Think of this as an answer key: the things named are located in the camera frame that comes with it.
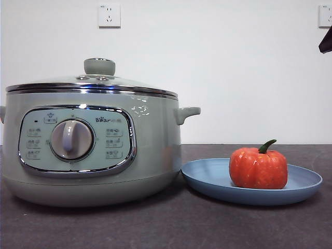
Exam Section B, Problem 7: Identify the orange pumpkin with green stem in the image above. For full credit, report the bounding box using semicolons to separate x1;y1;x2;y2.
228;139;288;189

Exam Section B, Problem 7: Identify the glass lid with green knob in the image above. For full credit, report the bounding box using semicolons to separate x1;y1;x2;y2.
5;58;179;99

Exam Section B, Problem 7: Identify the blue round plate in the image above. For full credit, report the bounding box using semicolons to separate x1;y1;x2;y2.
181;158;324;206

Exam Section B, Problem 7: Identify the pale green electric steamer pot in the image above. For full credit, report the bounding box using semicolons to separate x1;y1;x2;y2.
0;89;201;208

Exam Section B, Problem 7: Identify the white wall socket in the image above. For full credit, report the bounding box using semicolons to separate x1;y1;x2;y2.
318;4;332;28
98;3;121;29

